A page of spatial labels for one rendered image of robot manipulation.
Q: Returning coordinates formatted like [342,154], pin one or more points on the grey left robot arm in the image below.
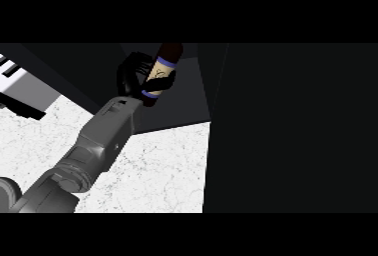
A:
[100,138]

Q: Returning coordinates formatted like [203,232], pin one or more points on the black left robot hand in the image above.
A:
[128,79]

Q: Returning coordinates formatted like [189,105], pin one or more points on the dark wine bottle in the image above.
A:
[164,68]

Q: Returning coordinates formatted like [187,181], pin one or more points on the dark grey cabinet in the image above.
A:
[74,68]

